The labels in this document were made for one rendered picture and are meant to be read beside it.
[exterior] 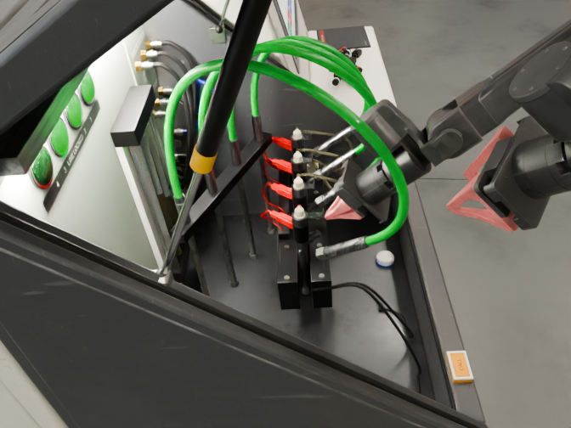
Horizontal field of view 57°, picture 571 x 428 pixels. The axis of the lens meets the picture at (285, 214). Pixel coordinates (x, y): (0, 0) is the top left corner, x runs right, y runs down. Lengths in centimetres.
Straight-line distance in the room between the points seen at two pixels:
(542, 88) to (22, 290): 49
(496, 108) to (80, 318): 58
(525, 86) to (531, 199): 13
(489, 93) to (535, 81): 31
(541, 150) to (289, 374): 36
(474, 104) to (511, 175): 24
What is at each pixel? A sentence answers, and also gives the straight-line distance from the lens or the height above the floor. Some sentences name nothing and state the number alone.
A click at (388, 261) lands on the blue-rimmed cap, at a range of 118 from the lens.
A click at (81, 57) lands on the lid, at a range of 35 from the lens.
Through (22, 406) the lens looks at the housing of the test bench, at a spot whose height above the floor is 112.
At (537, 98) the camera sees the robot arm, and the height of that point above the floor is 149.
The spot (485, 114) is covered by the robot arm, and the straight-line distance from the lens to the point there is 77.
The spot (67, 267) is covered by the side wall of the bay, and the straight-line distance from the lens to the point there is 52.
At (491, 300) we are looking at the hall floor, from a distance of 226.
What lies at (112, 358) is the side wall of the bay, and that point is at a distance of 63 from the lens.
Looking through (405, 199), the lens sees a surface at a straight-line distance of 70.
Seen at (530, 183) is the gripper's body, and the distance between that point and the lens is 54.
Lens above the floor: 171
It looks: 42 degrees down
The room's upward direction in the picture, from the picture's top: 6 degrees counter-clockwise
